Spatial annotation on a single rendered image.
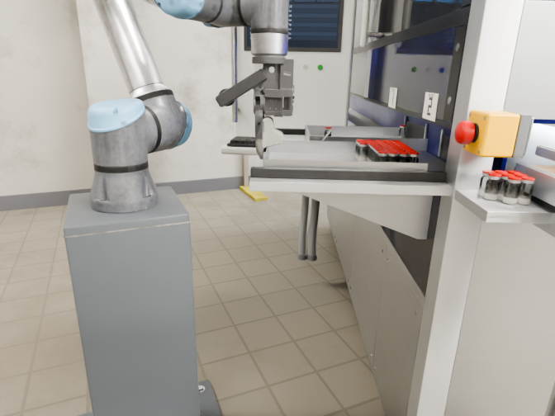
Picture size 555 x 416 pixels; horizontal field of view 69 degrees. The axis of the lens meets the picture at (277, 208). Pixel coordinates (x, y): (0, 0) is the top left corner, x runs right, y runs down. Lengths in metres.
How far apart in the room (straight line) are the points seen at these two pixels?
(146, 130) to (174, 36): 2.79
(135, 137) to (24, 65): 2.79
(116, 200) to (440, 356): 0.79
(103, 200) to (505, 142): 0.79
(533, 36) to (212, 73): 3.14
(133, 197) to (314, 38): 1.10
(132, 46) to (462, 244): 0.86
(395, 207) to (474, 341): 0.34
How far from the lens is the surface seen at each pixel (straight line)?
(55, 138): 3.70
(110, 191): 0.94
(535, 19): 0.87
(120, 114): 0.91
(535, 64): 0.88
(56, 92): 3.66
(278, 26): 0.86
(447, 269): 0.92
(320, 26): 1.77
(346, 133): 1.45
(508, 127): 0.76
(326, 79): 1.77
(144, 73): 1.05
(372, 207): 0.93
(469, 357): 1.06
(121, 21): 1.09
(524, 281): 1.00
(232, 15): 0.90
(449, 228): 0.88
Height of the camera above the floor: 1.09
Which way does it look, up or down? 19 degrees down
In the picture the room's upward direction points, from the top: 1 degrees clockwise
